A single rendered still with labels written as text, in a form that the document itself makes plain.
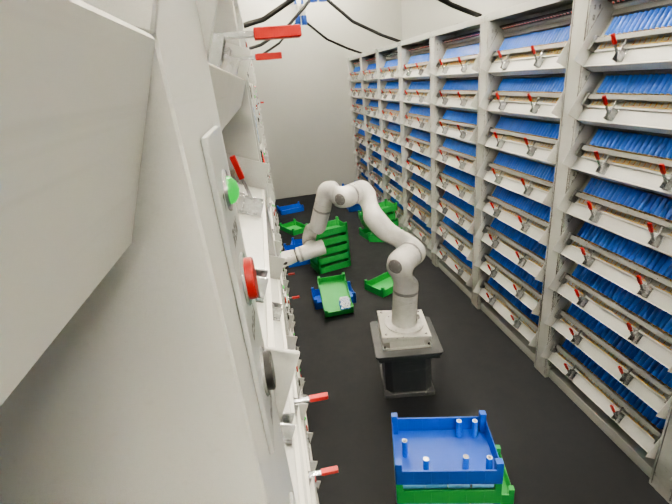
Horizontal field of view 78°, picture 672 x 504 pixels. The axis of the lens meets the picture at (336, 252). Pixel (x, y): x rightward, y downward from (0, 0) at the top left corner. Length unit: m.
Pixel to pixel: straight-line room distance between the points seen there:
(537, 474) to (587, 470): 0.19
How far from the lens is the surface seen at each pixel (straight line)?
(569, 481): 2.01
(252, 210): 0.63
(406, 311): 2.00
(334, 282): 3.03
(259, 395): 0.16
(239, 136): 0.80
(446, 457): 1.45
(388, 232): 1.89
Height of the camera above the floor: 1.50
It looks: 23 degrees down
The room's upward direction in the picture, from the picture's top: 6 degrees counter-clockwise
